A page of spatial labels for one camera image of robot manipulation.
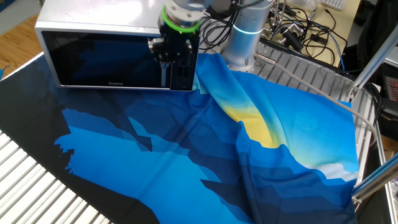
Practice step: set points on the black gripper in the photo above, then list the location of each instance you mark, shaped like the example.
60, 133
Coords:
182, 43

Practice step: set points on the black glass microwave door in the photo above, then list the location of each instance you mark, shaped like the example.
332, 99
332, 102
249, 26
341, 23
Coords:
93, 59

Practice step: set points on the silver Galanz microwave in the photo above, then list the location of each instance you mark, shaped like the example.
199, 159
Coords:
93, 15

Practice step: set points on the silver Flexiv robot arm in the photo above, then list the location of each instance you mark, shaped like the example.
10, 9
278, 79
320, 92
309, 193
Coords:
245, 37

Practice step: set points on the blue mountain print cloth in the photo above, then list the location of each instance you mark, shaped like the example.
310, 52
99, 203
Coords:
155, 155

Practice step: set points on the white computer keyboard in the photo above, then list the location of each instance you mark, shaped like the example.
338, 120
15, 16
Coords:
334, 3

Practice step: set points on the slanted aluminium profile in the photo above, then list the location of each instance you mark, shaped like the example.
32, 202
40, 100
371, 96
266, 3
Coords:
373, 59

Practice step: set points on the blue edged aluminium profile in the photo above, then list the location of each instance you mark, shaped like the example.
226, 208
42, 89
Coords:
376, 180

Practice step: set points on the black camera device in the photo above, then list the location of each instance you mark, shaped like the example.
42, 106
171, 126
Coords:
292, 39

